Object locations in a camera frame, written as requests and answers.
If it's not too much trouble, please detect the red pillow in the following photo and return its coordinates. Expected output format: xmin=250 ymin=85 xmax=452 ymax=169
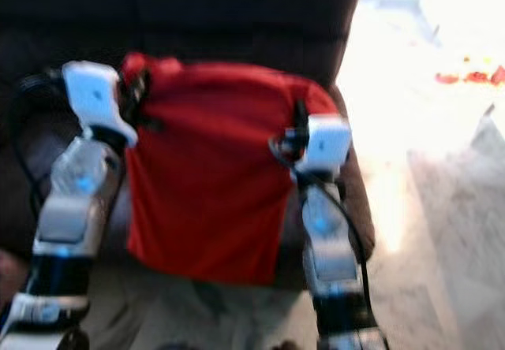
xmin=122 ymin=53 xmax=340 ymax=285

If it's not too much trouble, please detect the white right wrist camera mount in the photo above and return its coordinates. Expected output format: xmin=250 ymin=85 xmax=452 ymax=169
xmin=296 ymin=114 xmax=353 ymax=179

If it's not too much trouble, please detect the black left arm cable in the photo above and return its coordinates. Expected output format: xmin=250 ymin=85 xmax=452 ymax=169
xmin=10 ymin=70 xmax=68 ymax=209

